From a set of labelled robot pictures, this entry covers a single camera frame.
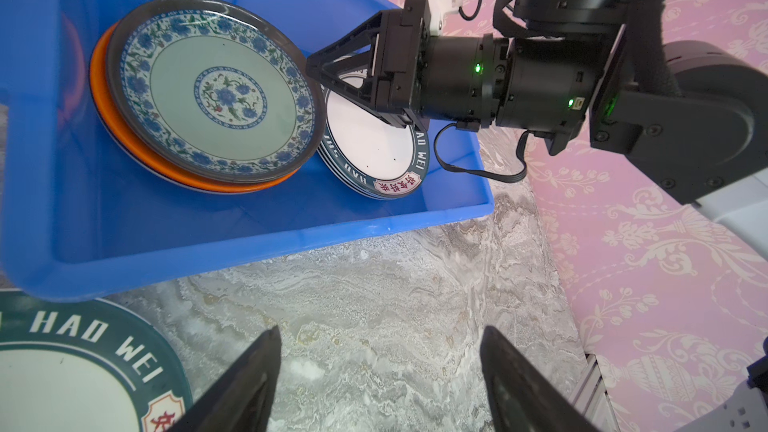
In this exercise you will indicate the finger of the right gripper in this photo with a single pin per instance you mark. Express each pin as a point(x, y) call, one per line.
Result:
point(387, 97)
point(352, 52)

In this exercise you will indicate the teal patterned plate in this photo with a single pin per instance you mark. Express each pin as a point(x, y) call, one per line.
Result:
point(214, 90)

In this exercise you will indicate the green rim plate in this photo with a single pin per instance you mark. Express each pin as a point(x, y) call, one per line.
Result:
point(374, 159)
point(88, 366)

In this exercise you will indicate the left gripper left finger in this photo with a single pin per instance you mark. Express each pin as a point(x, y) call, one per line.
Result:
point(242, 398)

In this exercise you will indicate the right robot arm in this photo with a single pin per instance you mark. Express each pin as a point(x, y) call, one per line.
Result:
point(688, 115)

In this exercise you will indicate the blue plastic bin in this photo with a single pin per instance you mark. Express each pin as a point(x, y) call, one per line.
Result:
point(82, 219)

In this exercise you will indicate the orange plate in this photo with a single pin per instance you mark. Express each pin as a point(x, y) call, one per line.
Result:
point(135, 148)

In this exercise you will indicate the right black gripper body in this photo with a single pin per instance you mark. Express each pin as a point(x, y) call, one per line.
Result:
point(525, 83)

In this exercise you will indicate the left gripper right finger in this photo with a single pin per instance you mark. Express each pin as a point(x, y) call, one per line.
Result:
point(520, 398)

